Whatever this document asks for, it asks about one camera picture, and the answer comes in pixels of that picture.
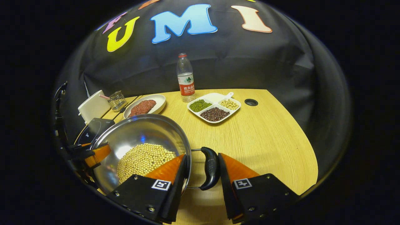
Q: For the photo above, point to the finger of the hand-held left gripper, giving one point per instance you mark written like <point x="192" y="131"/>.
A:
<point x="98" y="155"/>
<point x="82" y="145"/>

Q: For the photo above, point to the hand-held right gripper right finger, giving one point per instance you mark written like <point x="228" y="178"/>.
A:
<point x="226" y="193"/>

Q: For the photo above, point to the heap of green mung beans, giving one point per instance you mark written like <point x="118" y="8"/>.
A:
<point x="200" y="105"/>

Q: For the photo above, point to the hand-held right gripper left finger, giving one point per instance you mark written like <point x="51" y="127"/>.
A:
<point x="175" y="203"/>

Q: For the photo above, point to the small heap of yellow beans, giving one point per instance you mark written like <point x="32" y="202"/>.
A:
<point x="229" y="104"/>

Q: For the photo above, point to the black induction cooktop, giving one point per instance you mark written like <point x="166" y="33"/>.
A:
<point x="93" y="128"/>

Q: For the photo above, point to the heap of dark red beans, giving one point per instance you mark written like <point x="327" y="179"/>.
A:
<point x="215" y="114"/>

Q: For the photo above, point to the white divided dish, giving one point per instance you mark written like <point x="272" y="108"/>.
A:
<point x="215" y="97"/>

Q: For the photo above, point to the red meat slice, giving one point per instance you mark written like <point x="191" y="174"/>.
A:
<point x="142" y="107"/>

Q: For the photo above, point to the white toaster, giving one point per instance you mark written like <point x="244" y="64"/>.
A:
<point x="93" y="107"/>

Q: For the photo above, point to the pink stick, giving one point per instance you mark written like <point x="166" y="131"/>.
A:
<point x="104" y="97"/>

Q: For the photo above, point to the clear water bottle red label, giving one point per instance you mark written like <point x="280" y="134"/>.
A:
<point x="186" y="81"/>

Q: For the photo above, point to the heap of soybeans in pot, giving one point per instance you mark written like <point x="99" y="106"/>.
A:
<point x="140" y="162"/>

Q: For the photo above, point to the white round plate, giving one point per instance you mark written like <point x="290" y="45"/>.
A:
<point x="159" y="101"/>

